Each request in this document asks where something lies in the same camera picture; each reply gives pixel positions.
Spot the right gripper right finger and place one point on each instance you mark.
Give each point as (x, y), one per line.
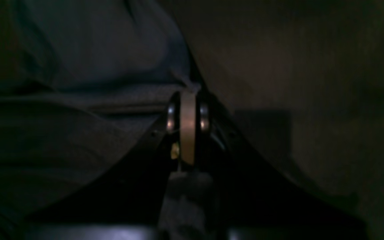
(255, 200)

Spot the dark grey long-sleeve T-shirt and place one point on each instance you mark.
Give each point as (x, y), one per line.
(95, 74)

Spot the black table cloth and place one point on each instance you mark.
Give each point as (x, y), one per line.
(319, 64)

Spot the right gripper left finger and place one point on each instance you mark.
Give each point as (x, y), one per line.
(124, 202)

